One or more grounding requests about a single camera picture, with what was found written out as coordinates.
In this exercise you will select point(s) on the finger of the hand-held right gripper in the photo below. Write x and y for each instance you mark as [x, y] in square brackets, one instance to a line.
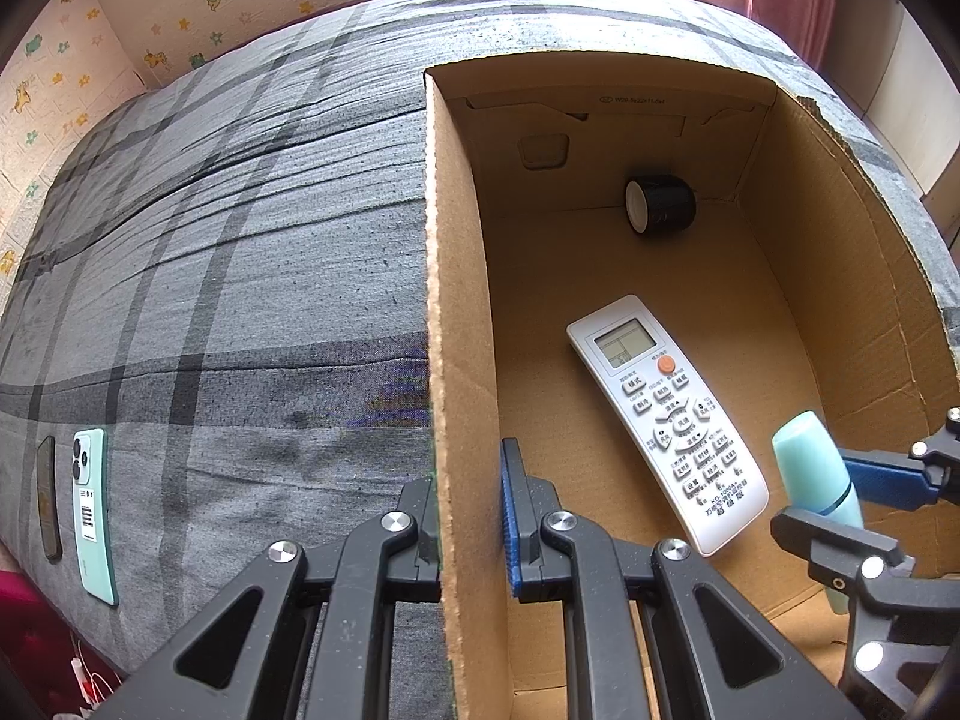
[877, 476]
[825, 536]

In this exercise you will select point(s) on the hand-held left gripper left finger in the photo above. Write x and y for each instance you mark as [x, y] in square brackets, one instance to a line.
[416, 532]

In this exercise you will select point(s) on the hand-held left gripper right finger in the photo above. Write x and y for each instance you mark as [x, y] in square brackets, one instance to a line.
[512, 517]

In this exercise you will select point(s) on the teal tube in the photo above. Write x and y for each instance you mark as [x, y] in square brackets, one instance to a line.
[810, 465]

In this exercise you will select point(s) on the white remote control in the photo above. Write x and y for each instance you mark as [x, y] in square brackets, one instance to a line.
[660, 420]

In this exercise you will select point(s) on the cardboard box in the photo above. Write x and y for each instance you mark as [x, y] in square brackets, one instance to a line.
[570, 255]

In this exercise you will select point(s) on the black cylinder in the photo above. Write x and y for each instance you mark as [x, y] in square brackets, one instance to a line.
[667, 202]

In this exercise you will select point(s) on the green phone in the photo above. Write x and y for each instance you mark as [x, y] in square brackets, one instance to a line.
[94, 517]

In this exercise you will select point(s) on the gray plaid bedsheet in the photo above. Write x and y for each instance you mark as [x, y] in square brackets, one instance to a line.
[225, 240]

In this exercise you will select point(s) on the black phone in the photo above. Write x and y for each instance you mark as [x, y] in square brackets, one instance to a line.
[49, 499]

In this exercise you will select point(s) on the beige wardrobe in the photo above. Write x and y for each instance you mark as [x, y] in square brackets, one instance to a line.
[900, 90]

